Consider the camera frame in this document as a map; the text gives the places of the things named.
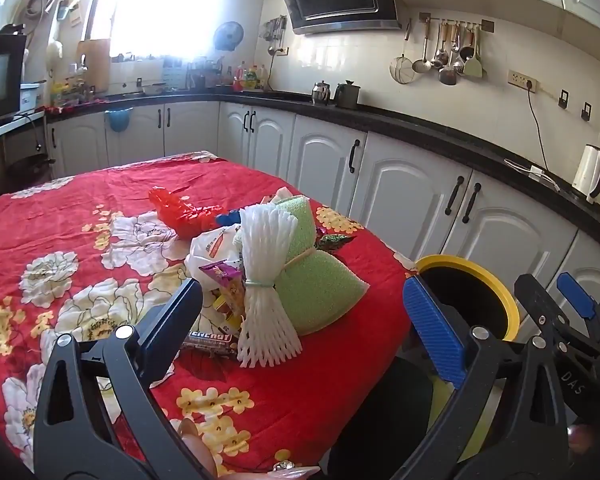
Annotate row of condiment bottles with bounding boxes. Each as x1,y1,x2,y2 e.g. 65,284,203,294
232,61,272,93

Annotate white plastic container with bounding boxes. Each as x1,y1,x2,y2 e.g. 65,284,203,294
19,82,45,111

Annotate yellow snack packet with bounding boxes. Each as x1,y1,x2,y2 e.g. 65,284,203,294
212,280,246,336

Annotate utensil rail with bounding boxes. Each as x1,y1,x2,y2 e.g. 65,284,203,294
420,12,495,31

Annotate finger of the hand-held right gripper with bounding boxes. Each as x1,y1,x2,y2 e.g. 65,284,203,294
514,272,563,341
556,271,600,343

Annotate wall power outlet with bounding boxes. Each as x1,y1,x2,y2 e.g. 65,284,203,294
509,71,540,92

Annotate black power cable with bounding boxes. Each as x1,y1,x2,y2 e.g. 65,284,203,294
527,87,556,176

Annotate green spatula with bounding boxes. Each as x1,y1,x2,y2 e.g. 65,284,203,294
462,25,487,80

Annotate white paper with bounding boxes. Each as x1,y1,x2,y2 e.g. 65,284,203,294
260,187,293,206

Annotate steel ladle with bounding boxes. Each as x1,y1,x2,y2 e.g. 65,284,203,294
412,22,433,74

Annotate black countertop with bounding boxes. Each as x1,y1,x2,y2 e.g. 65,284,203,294
45,87,600,246

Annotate red floral tablecloth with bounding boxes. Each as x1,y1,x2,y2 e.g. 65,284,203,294
0,150,421,480

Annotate person's left hand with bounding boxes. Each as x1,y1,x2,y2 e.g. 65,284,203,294
177,417,321,480

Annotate white kitchen base cabinet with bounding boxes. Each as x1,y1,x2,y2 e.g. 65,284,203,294
45,100,600,321

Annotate white foam net bundle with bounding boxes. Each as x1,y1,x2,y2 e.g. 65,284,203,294
237,205,303,368

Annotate dark slotted spoon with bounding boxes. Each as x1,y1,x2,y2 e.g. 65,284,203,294
439,25,459,86

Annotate yellow rimmed trash bin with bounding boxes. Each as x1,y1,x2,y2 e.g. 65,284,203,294
414,255,522,466

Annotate blue wall fan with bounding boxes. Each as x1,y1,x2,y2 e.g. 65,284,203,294
213,21,244,52

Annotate shiny colourful wrapper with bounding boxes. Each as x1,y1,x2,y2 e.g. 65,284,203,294
315,227,358,253

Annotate brown chocolate bar wrapper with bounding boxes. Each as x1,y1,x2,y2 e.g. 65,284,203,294
182,327,241,356

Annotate kitchen window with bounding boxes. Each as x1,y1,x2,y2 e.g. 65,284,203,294
95,0,261,61

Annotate dark green pot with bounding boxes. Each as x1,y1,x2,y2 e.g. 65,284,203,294
334,80,361,109

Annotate wooden cutting board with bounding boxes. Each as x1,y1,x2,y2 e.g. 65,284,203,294
76,39,111,93

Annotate wire skimmer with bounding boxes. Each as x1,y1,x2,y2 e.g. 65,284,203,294
390,20,414,84

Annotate white electric kettle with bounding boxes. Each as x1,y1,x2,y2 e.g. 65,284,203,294
571,144,600,204

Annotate person's right hand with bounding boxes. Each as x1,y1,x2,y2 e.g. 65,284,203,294
567,422,593,456

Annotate white charger cable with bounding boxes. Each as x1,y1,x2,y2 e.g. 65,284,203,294
505,157,563,193

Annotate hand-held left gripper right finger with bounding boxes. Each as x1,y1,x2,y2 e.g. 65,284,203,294
402,275,573,480

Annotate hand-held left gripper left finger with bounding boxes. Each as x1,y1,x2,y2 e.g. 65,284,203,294
32,276,216,480

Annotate white plastic bag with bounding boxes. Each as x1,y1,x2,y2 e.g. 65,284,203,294
185,225,246,291

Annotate blue hanging basket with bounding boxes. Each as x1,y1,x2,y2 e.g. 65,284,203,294
105,107,133,133

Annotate green foam sheet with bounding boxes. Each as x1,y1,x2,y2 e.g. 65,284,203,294
232,195,371,336

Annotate red plastic wrapper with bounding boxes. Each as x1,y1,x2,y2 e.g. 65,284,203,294
148,186,226,238

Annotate hanging kitchen tools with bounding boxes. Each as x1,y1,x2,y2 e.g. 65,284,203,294
261,16,288,57

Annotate purple snack wrapper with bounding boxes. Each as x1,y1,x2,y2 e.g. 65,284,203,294
199,260,243,286

